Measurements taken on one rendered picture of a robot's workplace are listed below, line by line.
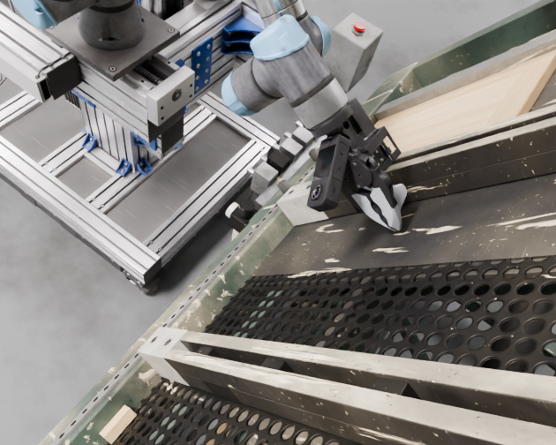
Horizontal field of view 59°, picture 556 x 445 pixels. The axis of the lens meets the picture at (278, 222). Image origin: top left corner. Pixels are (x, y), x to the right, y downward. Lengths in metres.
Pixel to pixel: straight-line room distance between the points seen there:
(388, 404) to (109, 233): 1.54
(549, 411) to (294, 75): 0.51
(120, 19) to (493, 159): 0.83
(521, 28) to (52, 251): 1.76
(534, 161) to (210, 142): 1.58
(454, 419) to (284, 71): 0.49
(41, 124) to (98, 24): 1.08
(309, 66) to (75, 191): 1.44
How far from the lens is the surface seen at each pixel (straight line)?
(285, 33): 0.71
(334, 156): 0.72
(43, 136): 2.20
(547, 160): 0.75
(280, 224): 1.13
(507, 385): 0.41
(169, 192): 1.98
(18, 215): 2.26
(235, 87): 0.80
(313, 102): 0.71
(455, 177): 0.82
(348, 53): 1.60
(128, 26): 1.23
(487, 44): 1.48
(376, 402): 0.46
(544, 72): 1.08
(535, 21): 1.42
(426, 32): 3.46
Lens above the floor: 1.85
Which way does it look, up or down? 57 degrees down
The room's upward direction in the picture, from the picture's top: 18 degrees clockwise
